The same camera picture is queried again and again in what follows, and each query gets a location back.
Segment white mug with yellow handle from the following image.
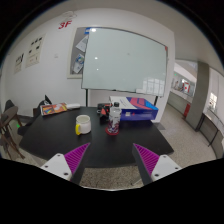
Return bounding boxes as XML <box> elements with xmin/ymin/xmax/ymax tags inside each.
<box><xmin>74</xmin><ymin>114</ymin><xmax>92</xmax><ymax>136</ymax></box>

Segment red bin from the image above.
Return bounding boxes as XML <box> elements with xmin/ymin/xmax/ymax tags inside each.
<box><xmin>183</xmin><ymin>102</ymin><xmax>192</xmax><ymax>118</ymax></box>

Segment large white wall poster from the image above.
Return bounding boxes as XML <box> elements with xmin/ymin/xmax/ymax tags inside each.
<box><xmin>25</xmin><ymin>34</ymin><xmax>46</xmax><ymax>69</ymax></box>

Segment colourful printed flat box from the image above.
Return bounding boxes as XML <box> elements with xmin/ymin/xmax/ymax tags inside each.
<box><xmin>39</xmin><ymin>102</ymin><xmax>68</xmax><ymax>117</ymax></box>

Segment small white wall poster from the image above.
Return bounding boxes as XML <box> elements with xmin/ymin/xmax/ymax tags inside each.
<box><xmin>13</xmin><ymin>52</ymin><xmax>26</xmax><ymax>75</ymax></box>

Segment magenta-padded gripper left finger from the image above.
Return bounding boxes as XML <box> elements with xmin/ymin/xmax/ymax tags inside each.
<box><xmin>40</xmin><ymin>143</ymin><xmax>91</xmax><ymax>185</ymax></box>

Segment blue cardboard box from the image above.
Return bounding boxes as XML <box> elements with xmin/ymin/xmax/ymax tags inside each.
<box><xmin>109</xmin><ymin>95</ymin><xmax>160</xmax><ymax>122</ymax></box>

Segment black metal railing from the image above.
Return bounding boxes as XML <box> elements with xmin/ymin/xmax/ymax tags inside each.
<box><xmin>196</xmin><ymin>111</ymin><xmax>224</xmax><ymax>148</ymax></box>

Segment clear plastic bottle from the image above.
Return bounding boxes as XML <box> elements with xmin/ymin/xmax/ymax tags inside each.
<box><xmin>107</xmin><ymin>101</ymin><xmax>122</xmax><ymax>134</ymax></box>

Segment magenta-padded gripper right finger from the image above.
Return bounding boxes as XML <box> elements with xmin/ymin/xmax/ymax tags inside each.
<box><xmin>132</xmin><ymin>143</ymin><xmax>184</xmax><ymax>186</ymax></box>

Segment flat round red coaster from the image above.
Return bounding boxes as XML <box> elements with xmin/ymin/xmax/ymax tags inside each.
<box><xmin>105</xmin><ymin>126</ymin><xmax>120</xmax><ymax>136</ymax></box>

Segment small white oblong object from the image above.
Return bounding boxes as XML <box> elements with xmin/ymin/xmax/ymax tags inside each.
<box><xmin>65</xmin><ymin>103</ymin><xmax>82</xmax><ymax>110</ymax></box>

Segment brown wooden chair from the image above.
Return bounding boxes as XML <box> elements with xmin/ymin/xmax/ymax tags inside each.
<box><xmin>0</xmin><ymin>99</ymin><xmax>26</xmax><ymax>159</ymax></box>

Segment black and red tool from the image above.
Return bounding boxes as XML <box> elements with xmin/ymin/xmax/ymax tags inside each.
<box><xmin>96</xmin><ymin>102</ymin><xmax>113</xmax><ymax>118</ymax></box>

